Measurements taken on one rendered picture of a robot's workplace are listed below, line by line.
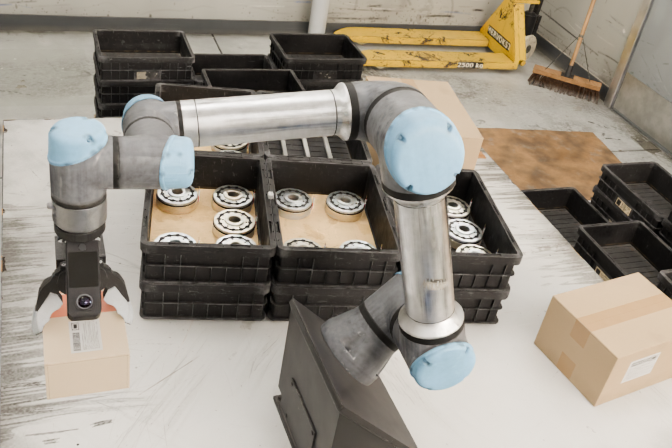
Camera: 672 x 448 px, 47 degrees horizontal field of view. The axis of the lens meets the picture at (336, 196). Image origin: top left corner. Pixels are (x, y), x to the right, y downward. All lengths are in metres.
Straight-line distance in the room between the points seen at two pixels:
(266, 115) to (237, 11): 4.03
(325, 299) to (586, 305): 0.63
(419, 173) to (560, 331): 0.91
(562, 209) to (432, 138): 2.41
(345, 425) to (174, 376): 0.50
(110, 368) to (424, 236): 0.52
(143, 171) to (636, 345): 1.24
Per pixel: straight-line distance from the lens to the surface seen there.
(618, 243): 3.19
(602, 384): 1.91
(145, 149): 1.09
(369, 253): 1.78
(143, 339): 1.83
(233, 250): 1.73
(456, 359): 1.38
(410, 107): 1.16
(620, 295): 2.04
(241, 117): 1.21
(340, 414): 1.37
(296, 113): 1.22
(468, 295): 1.94
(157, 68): 3.41
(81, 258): 1.16
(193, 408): 1.70
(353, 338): 1.50
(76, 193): 1.10
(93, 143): 1.07
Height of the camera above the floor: 1.98
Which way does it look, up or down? 33 degrees down
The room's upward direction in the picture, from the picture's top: 11 degrees clockwise
